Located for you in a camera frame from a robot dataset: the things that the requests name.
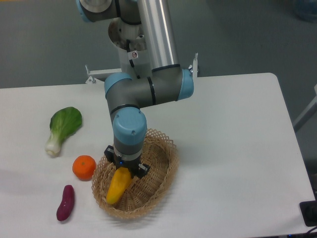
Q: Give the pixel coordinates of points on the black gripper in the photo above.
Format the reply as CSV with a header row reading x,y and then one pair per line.
x,y
134,166

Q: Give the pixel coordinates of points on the yellow mango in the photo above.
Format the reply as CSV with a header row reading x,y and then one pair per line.
x,y
121,180

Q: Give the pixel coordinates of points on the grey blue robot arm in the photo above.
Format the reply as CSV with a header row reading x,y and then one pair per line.
x,y
126,96

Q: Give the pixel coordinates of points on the woven wicker basket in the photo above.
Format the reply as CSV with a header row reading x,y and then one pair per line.
x,y
143,194

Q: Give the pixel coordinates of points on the orange tangerine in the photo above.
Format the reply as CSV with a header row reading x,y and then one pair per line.
x,y
84,167

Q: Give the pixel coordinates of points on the purple sweet potato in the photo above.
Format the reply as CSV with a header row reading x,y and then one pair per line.
x,y
67,203

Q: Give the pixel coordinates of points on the green bok choy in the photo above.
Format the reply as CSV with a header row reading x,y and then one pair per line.
x,y
63,124

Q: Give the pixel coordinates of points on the black device at table corner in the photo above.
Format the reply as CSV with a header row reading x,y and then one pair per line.
x,y
309,212

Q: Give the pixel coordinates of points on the white metal leg right edge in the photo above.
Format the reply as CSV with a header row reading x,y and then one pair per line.
x,y
306,114

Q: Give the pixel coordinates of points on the white metal base frame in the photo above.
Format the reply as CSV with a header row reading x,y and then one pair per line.
x,y
97,76

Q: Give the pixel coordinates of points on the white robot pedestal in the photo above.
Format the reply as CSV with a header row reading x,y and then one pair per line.
x,y
129,40

